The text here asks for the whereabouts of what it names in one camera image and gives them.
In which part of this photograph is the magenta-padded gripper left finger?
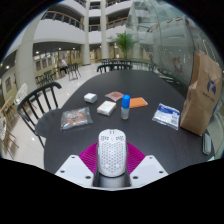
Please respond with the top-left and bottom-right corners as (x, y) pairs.
(54, 141), (101, 188)

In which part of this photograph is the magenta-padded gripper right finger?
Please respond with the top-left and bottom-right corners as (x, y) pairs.
(124, 141), (169, 188)

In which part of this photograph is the white perforated computer mouse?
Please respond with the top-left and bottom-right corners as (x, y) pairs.
(96, 128), (128, 178)

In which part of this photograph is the clear plastic snack bag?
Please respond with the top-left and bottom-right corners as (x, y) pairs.
(59, 106), (94, 131)

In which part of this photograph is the black spindle-back chair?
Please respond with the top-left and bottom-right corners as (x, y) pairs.
(16, 81), (64, 149)

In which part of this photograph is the white and blue packet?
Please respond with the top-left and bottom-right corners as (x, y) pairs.
(151, 102), (181, 131)

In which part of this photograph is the small blue-capped bottle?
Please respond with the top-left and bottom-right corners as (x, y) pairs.
(120, 94), (132, 121)

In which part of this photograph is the orange flat card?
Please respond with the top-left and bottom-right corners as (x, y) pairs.
(128, 96), (149, 109)

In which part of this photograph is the white rectangular box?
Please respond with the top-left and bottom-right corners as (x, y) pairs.
(96, 100), (117, 117)

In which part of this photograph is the small white box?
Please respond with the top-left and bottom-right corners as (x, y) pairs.
(83, 92), (99, 104)

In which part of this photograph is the light wooden chair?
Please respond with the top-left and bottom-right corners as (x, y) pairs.
(0, 116), (19, 158)
(0, 96), (18, 121)

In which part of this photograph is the brown flat packet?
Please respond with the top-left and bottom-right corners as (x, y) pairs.
(104, 90), (125, 102)

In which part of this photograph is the brown paper bag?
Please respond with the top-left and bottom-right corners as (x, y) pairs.
(179, 49), (223, 137)

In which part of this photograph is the group of black chairs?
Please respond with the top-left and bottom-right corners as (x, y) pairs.
(34, 62), (82, 87)
(100, 58), (158, 73)

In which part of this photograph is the person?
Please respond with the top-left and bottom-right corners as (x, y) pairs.
(57, 58), (70, 76)

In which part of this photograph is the black chair with curved back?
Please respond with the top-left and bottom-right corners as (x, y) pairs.
(96, 63), (134, 75)

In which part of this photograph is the green potted plant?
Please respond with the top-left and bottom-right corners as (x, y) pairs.
(109, 32), (139, 61)

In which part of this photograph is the white wire chair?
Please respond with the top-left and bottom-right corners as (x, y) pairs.
(13, 82), (30, 106)

